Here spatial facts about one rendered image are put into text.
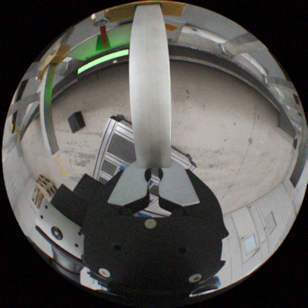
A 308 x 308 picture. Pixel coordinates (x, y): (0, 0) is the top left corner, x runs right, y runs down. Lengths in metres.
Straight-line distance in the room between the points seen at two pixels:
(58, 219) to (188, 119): 1.05
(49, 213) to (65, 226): 0.05
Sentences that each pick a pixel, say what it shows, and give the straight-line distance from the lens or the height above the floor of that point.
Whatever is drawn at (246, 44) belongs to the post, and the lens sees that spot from 0.29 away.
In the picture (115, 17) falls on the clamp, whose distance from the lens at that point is 0.22.
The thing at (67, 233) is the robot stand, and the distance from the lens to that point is 0.26.
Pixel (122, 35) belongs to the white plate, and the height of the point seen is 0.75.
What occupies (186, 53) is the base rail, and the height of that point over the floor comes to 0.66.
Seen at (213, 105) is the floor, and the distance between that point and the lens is 1.08.
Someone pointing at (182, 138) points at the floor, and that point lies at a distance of 1.02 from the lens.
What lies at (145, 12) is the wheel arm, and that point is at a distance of 0.15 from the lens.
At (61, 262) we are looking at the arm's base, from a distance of 0.43.
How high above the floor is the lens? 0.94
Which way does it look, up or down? 61 degrees down
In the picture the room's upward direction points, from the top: 178 degrees counter-clockwise
